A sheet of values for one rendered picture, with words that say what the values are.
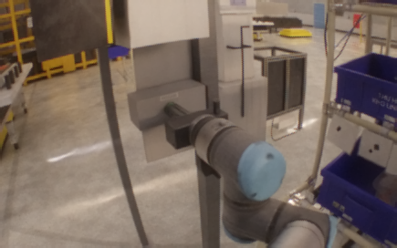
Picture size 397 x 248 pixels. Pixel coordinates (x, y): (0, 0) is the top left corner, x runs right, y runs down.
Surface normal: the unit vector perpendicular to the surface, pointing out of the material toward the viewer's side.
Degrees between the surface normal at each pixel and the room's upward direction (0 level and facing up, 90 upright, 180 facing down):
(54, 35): 90
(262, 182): 85
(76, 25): 90
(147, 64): 90
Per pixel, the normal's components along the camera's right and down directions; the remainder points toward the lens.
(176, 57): 0.50, 0.34
